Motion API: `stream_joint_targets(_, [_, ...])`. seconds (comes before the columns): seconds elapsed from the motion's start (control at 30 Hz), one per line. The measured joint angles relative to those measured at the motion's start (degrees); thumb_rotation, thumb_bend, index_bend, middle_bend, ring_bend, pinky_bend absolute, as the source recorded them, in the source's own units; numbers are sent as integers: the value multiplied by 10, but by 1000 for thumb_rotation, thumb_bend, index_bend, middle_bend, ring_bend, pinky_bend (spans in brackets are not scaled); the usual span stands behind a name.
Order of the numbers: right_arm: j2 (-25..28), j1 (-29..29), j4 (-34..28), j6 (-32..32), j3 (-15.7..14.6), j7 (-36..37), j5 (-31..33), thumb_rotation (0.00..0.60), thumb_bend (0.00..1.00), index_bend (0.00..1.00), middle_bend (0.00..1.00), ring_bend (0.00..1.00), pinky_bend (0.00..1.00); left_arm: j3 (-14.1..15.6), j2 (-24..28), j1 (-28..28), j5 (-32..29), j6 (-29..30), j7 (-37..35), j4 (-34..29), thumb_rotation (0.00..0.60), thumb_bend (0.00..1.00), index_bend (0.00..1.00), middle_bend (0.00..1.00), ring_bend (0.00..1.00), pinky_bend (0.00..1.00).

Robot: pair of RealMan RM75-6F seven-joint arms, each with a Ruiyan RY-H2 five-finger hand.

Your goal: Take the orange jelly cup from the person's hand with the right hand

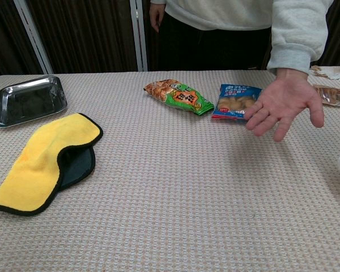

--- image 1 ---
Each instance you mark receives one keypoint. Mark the person's white sweatshirt torso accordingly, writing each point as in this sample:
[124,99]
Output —
[218,12]

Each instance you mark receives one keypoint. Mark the upright white frame post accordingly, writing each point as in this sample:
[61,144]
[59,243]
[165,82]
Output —
[139,37]

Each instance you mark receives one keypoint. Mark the green orange snack bag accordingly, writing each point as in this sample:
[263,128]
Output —
[184,97]

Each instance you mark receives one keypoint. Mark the brown snack packet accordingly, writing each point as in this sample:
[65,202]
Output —
[335,96]

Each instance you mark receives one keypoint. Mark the crumpled white paper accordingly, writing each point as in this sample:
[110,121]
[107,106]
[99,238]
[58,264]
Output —
[335,73]

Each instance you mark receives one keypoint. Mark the person's left hand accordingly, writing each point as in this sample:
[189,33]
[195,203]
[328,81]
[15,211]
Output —
[286,99]

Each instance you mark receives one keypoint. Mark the slanted white frame post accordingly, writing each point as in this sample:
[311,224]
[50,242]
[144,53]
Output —
[34,37]

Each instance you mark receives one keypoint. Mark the person's right hand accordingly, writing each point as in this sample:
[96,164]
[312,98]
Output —
[157,14]

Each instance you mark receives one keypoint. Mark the stainless steel rectangular tray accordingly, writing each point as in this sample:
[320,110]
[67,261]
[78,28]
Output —
[31,97]

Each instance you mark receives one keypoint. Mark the yellow microfiber cloth black trim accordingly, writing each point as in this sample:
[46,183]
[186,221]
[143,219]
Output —
[39,158]

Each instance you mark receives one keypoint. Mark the person's left forearm grey sleeve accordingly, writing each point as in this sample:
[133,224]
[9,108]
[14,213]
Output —
[297,37]

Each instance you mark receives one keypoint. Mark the person's black trousers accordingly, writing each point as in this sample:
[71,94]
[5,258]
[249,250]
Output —
[212,49]

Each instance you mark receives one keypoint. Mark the blue clear snack bag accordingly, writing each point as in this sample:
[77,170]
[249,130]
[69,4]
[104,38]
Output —
[232,103]

